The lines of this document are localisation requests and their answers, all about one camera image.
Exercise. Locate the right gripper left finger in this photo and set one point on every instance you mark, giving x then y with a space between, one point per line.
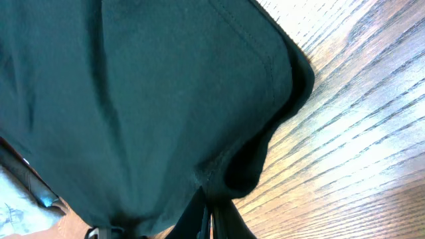
194 223

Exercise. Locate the black t-shirt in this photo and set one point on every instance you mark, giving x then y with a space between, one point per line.
126 108

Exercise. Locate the light blue printed t-shirt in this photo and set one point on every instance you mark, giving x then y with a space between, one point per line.
20 212

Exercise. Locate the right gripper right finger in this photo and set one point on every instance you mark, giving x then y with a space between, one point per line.
227 223

